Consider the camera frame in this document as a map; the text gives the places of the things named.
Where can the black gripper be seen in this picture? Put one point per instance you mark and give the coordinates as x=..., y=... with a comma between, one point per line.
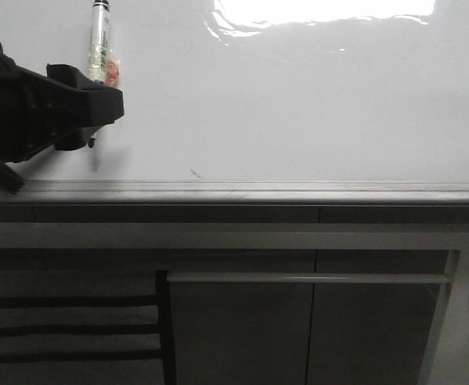
x=37, y=110

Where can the white whiteboard marker with tape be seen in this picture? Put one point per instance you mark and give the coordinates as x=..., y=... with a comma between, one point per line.
x=102, y=65

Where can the white whiteboard with aluminium frame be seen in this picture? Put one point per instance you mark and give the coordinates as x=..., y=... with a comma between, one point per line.
x=300, y=102

